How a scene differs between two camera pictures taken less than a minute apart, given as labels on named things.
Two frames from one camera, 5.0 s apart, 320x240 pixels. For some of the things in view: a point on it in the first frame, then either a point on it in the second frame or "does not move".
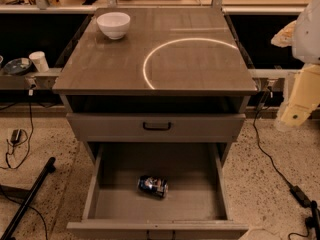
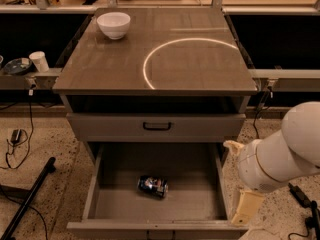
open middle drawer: [195, 207] does not move
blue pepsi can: [153, 185] does not move
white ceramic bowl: [114, 24] does not move
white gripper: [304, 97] -> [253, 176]
